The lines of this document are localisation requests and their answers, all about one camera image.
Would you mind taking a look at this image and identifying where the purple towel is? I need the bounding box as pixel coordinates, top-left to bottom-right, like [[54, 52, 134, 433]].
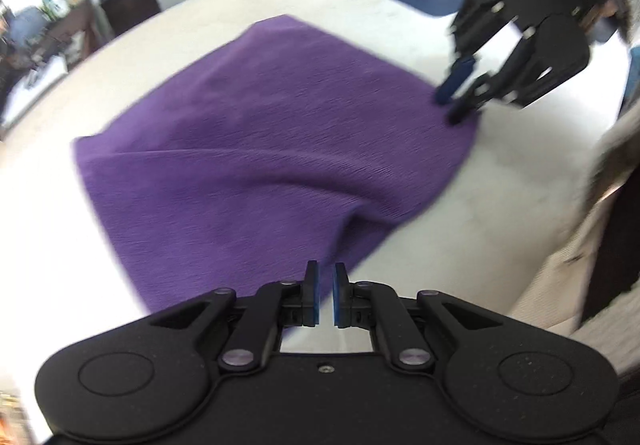
[[74, 16, 478, 312]]

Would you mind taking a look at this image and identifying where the dark wooden desk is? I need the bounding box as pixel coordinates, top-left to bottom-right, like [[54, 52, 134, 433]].
[[1, 0, 102, 94]]

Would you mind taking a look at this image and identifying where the blue bag on desk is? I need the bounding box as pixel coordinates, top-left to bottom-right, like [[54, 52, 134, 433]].
[[8, 6, 50, 50]]

